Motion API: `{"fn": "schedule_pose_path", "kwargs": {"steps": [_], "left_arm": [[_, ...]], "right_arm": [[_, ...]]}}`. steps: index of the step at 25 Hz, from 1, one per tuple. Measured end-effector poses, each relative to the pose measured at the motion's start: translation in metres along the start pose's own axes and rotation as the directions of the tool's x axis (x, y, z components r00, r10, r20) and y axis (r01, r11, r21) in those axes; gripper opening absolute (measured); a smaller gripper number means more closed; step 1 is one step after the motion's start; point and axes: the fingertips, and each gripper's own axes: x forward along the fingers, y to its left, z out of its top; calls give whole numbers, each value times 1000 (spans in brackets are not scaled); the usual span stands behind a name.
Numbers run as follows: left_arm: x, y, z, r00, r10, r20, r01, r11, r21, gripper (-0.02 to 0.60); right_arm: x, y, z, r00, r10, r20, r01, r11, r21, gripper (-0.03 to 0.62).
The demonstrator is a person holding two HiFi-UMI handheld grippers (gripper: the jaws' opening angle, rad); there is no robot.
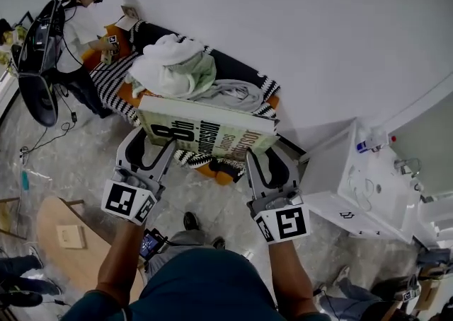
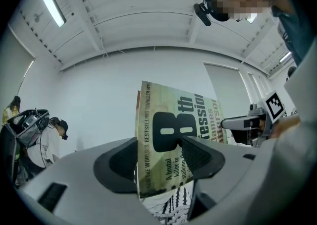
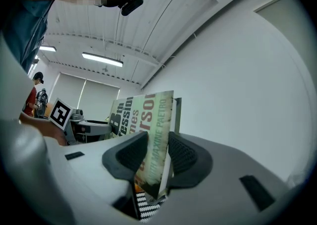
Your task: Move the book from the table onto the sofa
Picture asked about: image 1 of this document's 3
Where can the person's grey trousers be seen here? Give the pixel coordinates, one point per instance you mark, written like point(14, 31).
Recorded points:
point(187, 242)

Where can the beige square pad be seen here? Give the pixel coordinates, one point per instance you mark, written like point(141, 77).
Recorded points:
point(70, 237)

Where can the blue white bottle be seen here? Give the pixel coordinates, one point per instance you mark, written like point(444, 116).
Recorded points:
point(364, 145)

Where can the grey garment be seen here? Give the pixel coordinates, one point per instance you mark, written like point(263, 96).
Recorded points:
point(233, 95)

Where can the wooden table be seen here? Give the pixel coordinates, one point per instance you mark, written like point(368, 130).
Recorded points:
point(88, 266)

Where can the black white striped blanket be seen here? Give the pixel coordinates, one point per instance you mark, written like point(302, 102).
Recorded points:
point(113, 77)

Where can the orange sofa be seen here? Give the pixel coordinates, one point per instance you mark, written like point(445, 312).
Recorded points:
point(106, 49)

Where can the white crumpled garment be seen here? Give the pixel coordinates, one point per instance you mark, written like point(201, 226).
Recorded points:
point(166, 61)

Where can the person's right forearm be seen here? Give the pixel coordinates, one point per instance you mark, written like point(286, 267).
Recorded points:
point(290, 277)

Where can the person's teal shirt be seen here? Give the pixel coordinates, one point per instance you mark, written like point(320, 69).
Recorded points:
point(205, 287)

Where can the large pale green book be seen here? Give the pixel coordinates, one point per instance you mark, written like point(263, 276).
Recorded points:
point(209, 128)

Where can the person's black shoe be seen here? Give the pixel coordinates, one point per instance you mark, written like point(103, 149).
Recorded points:
point(191, 220)
point(219, 242)

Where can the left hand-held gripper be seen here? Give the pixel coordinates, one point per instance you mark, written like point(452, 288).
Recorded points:
point(122, 199)

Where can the teal floor item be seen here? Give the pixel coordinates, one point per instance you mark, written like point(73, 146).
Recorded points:
point(25, 180)

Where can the person's left forearm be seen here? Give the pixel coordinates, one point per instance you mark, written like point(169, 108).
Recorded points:
point(118, 266)

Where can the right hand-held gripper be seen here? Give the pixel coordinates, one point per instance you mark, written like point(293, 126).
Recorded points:
point(288, 222)

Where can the wall mirror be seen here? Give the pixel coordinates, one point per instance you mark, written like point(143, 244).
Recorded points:
point(428, 143)

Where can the small black screen device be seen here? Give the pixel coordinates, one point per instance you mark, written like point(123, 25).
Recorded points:
point(151, 243)

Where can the pale green garment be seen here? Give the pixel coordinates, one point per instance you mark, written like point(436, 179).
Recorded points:
point(203, 72)

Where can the white washbasin cabinet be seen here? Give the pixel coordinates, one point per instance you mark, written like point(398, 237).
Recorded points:
point(357, 185)

